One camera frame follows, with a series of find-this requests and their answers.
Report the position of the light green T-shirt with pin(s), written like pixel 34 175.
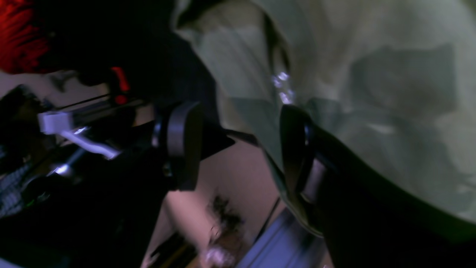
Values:
pixel 393 80

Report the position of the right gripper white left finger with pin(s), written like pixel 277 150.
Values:
pixel 94 202

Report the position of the red black clamp right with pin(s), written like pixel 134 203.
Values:
pixel 119 87

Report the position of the black table cloth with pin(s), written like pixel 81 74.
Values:
pixel 135 35

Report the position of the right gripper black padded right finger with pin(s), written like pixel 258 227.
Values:
pixel 365 220

